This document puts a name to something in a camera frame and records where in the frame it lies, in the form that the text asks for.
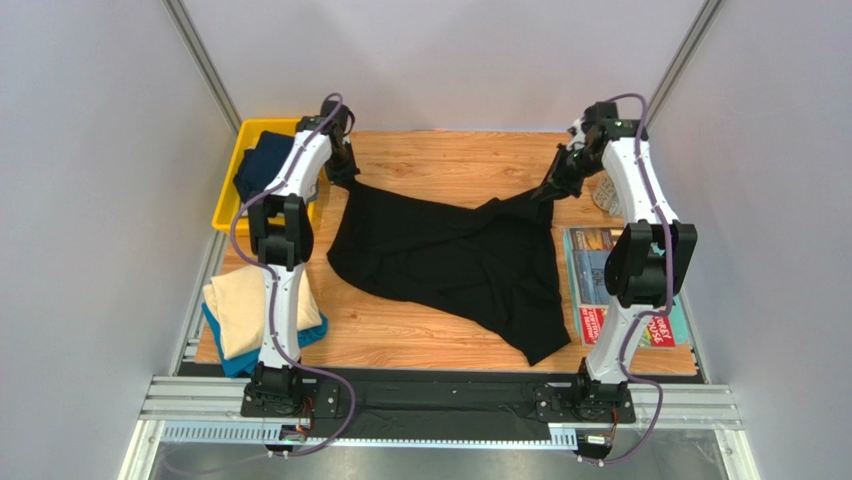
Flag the black t shirt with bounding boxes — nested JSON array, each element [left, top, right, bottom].
[[327, 181, 571, 366]]

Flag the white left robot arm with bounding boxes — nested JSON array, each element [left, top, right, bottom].
[[248, 93, 360, 370]]

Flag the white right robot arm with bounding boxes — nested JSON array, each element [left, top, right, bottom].
[[532, 97, 698, 385]]

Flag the yellow rimmed mug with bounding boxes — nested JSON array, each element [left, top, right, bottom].
[[592, 173, 622, 217]]

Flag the navy blue folded shirt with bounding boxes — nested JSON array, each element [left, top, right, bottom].
[[232, 131, 294, 203]]

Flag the dark blue book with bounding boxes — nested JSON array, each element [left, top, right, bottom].
[[563, 227, 622, 307]]

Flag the yellow plastic bin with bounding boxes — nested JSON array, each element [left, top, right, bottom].
[[211, 117, 329, 236]]

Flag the cream folded shirt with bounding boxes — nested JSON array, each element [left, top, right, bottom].
[[203, 265, 321, 355]]

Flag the red illustrated book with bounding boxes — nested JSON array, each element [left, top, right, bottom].
[[575, 307, 681, 349]]

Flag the teal folded shirt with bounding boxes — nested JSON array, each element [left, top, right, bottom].
[[196, 304, 329, 378]]

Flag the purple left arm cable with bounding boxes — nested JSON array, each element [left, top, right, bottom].
[[228, 92, 358, 459]]

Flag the right aluminium corner post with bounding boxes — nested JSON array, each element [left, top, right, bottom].
[[646, 0, 726, 129]]

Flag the aluminium corner post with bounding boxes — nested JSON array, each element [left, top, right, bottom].
[[646, 0, 726, 129], [162, 0, 242, 135]]

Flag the left aluminium corner post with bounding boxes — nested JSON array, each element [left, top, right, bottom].
[[162, 0, 242, 135]]

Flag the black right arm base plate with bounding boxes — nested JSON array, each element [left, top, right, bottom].
[[533, 381, 637, 424]]

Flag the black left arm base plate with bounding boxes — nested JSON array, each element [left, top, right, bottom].
[[240, 379, 349, 419]]

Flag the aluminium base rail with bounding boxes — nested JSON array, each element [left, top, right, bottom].
[[120, 368, 759, 479]]

